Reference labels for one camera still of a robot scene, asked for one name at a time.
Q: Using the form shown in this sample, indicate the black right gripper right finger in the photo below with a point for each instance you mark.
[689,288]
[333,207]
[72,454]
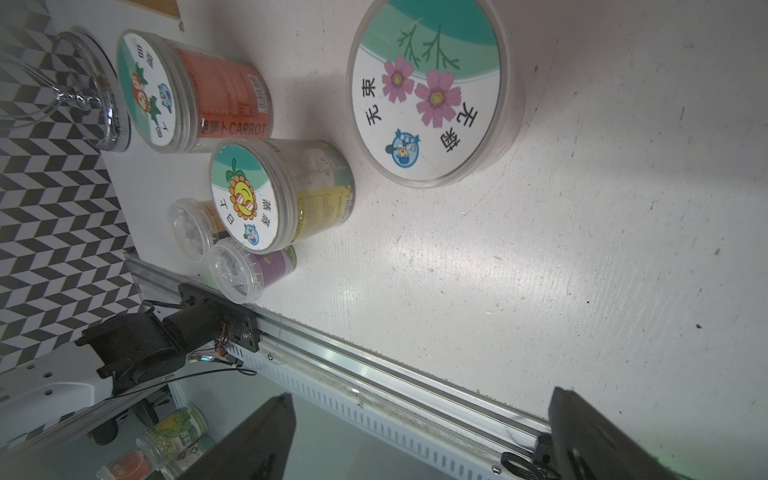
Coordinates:
[586,445]

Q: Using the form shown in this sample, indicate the carrot seed container red label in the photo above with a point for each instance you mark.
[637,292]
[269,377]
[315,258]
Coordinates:
[181,99]

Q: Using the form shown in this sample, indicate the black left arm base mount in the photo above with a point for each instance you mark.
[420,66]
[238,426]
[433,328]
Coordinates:
[138,347]

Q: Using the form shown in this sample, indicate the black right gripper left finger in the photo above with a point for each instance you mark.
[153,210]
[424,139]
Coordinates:
[258,448]

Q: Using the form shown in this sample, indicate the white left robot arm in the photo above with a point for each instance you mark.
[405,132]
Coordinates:
[57,398]

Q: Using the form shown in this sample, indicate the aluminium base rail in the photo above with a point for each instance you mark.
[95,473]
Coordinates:
[457,432]

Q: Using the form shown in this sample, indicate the chrome wire glass rack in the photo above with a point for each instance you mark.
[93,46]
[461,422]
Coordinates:
[84,84]

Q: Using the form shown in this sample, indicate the sunflower seed container yellow label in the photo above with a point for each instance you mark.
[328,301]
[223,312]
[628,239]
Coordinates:
[272,193]

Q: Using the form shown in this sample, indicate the small purple seed jar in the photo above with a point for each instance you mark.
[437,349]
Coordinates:
[241,275]

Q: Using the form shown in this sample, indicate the small clear seed jar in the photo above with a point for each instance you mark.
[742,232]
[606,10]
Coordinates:
[196,227]

